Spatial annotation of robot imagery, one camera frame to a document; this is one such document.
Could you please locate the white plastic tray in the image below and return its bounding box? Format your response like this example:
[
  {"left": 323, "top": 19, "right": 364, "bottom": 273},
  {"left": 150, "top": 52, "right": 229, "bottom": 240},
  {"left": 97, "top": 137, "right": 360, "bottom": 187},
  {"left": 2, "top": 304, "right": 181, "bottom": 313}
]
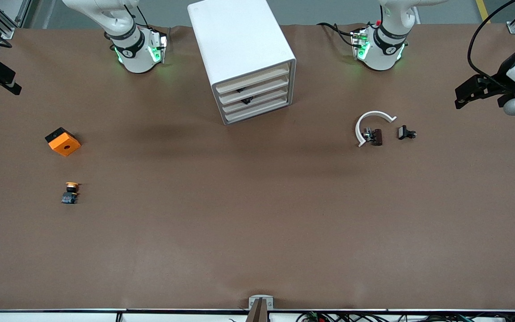
[{"left": 218, "top": 73, "right": 292, "bottom": 105}]

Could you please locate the yellow push button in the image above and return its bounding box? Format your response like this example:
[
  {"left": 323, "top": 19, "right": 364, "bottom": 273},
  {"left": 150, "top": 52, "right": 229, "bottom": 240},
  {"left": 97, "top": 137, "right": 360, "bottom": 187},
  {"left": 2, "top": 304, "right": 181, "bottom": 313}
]
[{"left": 61, "top": 181, "right": 81, "bottom": 205}]

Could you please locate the small black clip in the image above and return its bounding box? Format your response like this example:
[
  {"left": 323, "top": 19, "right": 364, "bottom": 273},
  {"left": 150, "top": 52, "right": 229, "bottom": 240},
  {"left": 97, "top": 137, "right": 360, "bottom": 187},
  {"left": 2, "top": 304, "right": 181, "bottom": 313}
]
[{"left": 397, "top": 125, "right": 418, "bottom": 141}]

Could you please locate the dark brown terminal component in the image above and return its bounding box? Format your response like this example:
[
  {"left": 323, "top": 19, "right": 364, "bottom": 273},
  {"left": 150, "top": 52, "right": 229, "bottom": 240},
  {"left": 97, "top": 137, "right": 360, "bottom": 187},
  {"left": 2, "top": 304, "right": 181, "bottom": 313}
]
[{"left": 362, "top": 128, "right": 384, "bottom": 147}]

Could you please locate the white curved plastic clamp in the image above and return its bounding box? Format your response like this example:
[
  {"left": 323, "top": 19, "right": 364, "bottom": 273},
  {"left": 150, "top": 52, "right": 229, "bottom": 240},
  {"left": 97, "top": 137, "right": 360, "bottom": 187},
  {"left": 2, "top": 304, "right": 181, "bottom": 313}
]
[{"left": 355, "top": 110, "right": 397, "bottom": 148}]

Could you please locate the brown table mat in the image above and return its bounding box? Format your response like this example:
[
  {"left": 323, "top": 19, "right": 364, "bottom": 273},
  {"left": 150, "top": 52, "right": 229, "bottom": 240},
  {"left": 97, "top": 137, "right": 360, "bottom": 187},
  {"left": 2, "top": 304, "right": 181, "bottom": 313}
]
[{"left": 0, "top": 23, "right": 515, "bottom": 311}]

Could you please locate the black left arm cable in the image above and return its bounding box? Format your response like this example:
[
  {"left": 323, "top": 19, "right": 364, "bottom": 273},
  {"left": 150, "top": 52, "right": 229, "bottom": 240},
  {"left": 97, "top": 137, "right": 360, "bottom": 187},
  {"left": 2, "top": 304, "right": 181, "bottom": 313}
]
[{"left": 468, "top": 0, "right": 515, "bottom": 88}]

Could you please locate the orange button enclosure box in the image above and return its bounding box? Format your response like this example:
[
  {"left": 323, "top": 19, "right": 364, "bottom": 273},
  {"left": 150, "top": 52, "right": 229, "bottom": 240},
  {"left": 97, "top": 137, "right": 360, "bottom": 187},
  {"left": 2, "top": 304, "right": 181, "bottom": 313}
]
[{"left": 45, "top": 127, "right": 82, "bottom": 157}]

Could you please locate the black left base cable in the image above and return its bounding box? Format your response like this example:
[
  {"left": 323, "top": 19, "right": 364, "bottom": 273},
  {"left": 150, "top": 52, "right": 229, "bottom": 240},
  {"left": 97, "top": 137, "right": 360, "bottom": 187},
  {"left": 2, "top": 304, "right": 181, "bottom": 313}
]
[{"left": 317, "top": 21, "right": 361, "bottom": 47}]

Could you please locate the white table edge rail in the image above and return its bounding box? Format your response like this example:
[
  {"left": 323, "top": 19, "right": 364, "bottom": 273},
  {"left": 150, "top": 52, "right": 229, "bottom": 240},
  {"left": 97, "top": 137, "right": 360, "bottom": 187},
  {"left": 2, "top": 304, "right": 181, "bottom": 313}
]
[{"left": 0, "top": 309, "right": 515, "bottom": 322}]

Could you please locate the grey metal camera bracket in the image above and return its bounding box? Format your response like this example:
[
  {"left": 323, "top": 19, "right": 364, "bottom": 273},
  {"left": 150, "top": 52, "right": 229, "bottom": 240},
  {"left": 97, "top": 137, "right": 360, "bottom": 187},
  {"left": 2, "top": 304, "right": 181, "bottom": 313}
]
[{"left": 248, "top": 295, "right": 274, "bottom": 322}]

